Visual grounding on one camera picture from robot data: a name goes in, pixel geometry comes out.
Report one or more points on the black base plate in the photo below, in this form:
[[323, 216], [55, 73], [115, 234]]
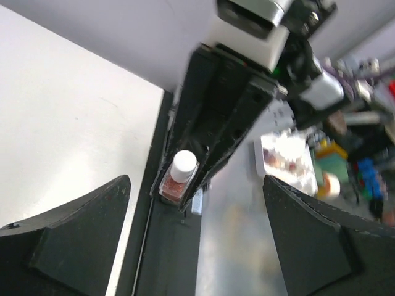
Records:
[[161, 256]]

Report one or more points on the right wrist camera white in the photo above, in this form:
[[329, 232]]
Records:
[[259, 30]]

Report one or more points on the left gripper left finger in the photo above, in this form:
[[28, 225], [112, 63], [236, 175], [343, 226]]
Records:
[[68, 250]]

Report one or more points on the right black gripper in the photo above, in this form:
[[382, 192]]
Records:
[[209, 114]]

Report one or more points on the right white cable duct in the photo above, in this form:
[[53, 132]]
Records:
[[197, 202]]

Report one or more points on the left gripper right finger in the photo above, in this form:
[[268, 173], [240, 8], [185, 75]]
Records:
[[324, 250]]

